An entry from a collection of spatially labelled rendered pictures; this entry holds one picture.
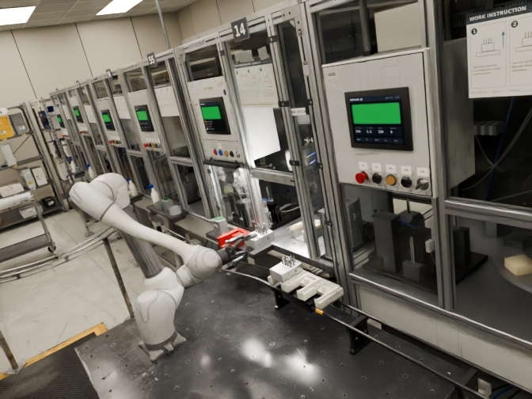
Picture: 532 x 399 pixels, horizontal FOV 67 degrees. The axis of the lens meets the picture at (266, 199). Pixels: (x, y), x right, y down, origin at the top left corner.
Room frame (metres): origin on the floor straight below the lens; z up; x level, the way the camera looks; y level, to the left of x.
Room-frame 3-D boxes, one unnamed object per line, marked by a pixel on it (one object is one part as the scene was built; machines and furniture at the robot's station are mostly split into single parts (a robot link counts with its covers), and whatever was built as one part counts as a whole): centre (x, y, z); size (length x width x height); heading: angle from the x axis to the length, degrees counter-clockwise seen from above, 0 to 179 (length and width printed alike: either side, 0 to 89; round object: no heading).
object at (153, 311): (1.67, 0.64, 0.85); 0.18 x 0.16 x 0.22; 171
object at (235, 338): (1.45, 0.27, 0.66); 1.50 x 1.06 x 0.04; 34
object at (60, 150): (6.88, 3.06, 1.00); 1.30 x 0.51 x 2.00; 34
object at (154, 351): (1.65, 0.63, 0.71); 0.22 x 0.18 x 0.06; 34
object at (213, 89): (2.34, 0.10, 1.60); 0.42 x 0.29 x 0.46; 34
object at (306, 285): (1.62, -0.09, 0.84); 0.36 x 0.14 x 0.10; 34
